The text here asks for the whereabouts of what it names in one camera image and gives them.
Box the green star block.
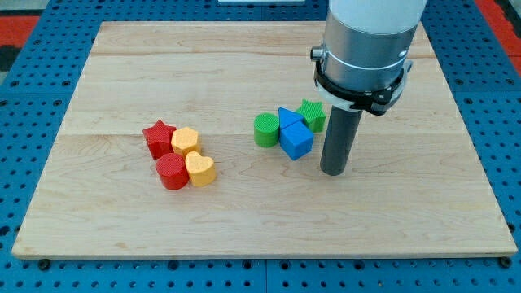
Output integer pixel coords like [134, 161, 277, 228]
[296, 99, 326, 133]

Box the yellow heart block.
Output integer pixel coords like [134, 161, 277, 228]
[185, 151, 217, 187]

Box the light wooden board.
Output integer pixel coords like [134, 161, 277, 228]
[12, 21, 518, 260]

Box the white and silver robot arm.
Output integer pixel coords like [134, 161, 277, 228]
[310, 0, 427, 116]

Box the yellow hexagon block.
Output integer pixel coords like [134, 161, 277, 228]
[171, 127, 201, 158]

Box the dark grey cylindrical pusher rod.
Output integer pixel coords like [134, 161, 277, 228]
[320, 106, 361, 176]

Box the blue cube block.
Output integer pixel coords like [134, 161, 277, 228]
[280, 122, 314, 160]

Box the red cylinder block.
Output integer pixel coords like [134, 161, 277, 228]
[156, 153, 189, 190]

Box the green cylinder block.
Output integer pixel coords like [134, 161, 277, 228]
[254, 112, 280, 147]

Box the red star block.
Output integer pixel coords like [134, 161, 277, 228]
[142, 120, 177, 160]

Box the blue triangle block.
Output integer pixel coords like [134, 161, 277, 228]
[278, 107, 304, 129]

